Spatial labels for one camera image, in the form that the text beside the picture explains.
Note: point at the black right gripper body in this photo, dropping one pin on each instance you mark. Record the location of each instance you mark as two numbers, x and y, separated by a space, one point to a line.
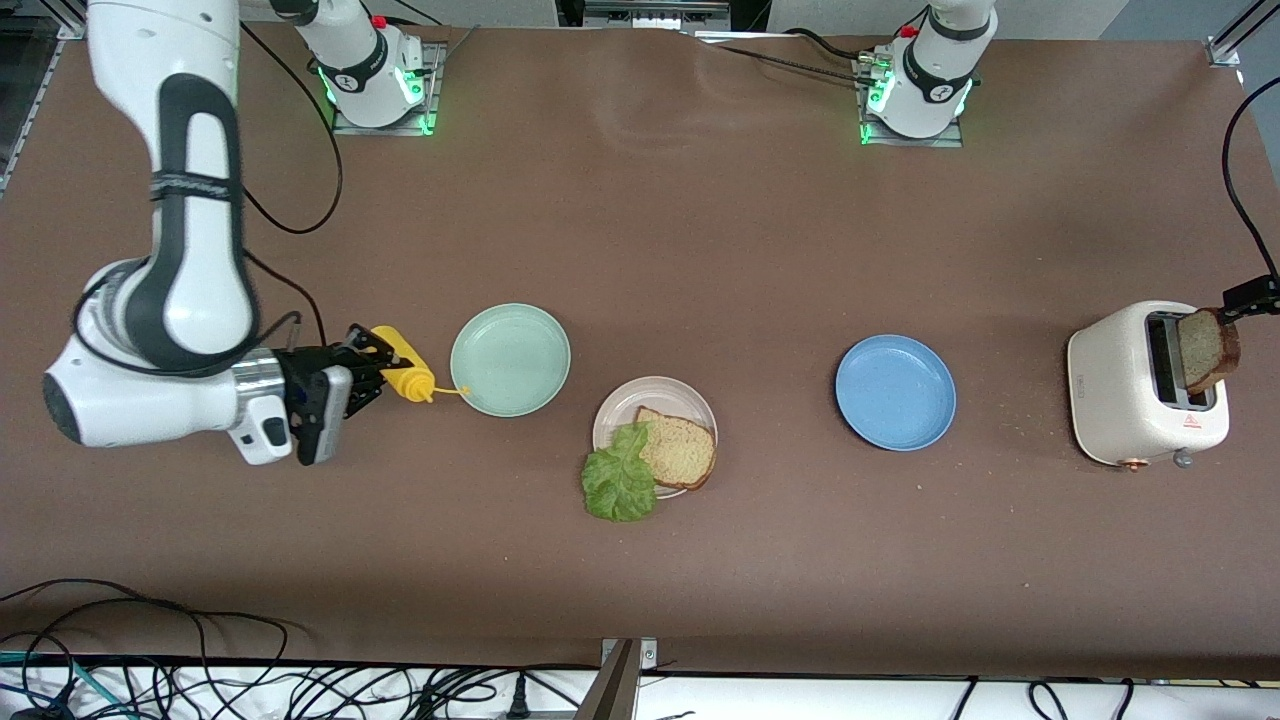
300 364

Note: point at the yellow squeeze bottle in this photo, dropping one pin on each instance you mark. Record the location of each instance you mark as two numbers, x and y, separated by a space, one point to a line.
412 380

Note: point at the brown bread slice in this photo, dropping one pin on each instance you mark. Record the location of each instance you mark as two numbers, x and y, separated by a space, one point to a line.
685 450
1200 350

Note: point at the green lettuce leaf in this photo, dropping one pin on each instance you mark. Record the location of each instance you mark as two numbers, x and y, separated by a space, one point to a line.
620 485

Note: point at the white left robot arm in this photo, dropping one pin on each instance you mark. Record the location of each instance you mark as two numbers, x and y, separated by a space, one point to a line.
935 70

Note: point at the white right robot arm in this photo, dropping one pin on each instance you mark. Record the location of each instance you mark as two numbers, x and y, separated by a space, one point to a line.
130 410

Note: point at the mint green plate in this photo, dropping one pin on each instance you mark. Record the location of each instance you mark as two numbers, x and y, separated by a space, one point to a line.
510 360

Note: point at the beige plate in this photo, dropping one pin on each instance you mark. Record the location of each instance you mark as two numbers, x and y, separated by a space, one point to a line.
625 400

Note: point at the blue plate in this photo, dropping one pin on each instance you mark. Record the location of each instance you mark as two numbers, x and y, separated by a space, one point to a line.
895 393

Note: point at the white two-slot toaster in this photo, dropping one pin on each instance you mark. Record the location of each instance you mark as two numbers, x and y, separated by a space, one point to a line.
1110 400

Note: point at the black power plug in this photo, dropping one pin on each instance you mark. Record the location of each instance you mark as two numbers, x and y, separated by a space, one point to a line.
517 700

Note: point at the grey metal device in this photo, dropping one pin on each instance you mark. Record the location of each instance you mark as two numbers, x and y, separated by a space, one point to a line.
655 12

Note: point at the white lower shelf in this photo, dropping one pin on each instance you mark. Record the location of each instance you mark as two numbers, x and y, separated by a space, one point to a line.
800 700

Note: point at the aluminium frame corner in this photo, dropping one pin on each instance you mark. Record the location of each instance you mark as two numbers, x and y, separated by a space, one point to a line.
1225 50

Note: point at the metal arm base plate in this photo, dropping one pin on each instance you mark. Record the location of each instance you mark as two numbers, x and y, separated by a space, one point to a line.
950 140
436 80

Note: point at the aluminium profile bracket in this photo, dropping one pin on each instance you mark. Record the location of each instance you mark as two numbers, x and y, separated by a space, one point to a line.
615 690

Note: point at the aluminium frame rail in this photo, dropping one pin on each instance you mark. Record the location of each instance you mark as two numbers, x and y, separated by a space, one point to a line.
70 25

